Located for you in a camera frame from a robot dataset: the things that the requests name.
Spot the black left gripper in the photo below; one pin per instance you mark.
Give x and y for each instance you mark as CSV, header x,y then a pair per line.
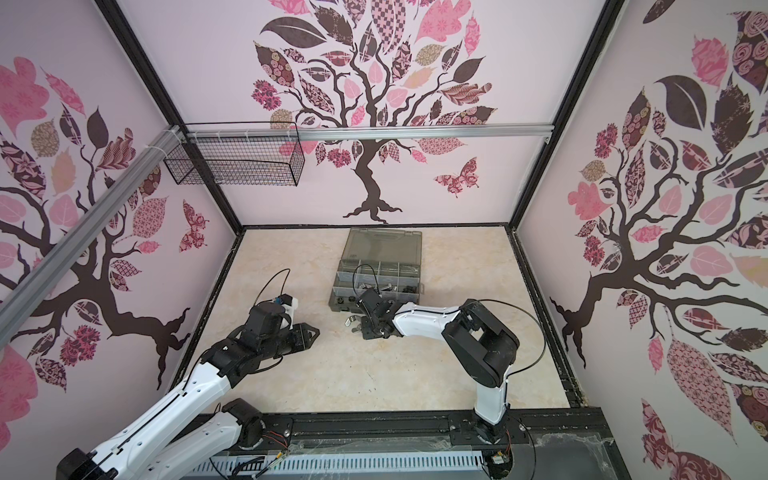
x,y
303,335

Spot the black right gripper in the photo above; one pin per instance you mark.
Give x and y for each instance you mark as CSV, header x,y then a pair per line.
x,y
372,321

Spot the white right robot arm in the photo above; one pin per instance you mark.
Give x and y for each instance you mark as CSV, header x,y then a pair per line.
x,y
483,345

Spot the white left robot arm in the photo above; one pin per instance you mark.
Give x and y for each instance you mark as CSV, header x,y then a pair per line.
x,y
159,444

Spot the green transparent organizer box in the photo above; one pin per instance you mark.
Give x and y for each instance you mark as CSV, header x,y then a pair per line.
x,y
386,260

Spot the white slotted cable duct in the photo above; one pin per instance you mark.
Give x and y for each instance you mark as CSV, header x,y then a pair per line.
x,y
388,465

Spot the black wire mesh basket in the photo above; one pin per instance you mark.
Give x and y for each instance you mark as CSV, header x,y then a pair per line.
x,y
259,153

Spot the aluminium rail back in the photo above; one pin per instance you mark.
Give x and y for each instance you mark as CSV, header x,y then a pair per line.
x,y
372,132

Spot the aluminium rail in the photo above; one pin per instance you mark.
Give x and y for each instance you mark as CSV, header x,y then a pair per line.
x,y
24,299
372,132

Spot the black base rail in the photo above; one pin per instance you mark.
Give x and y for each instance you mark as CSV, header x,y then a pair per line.
x,y
458,427

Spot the aluminium rail left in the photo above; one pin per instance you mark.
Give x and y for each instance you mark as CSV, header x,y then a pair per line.
x,y
24,299

